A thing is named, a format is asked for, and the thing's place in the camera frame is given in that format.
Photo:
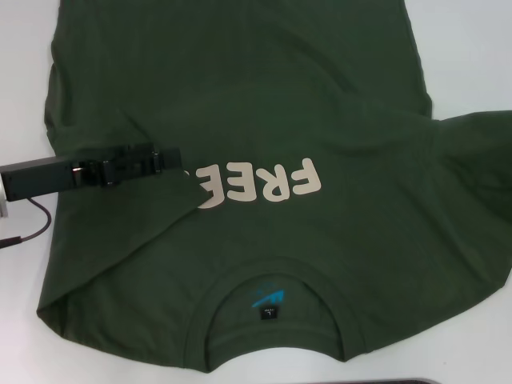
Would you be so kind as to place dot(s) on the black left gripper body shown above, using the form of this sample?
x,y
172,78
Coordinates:
x,y
40,178

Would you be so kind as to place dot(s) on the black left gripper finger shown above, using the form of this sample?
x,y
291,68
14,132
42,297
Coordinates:
x,y
132,170
136,150

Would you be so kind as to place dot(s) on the dark green FREE t-shirt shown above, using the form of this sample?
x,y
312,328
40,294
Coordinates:
x,y
280,100

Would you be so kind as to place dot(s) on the dark rounded panel edge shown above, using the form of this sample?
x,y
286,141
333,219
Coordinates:
x,y
376,381

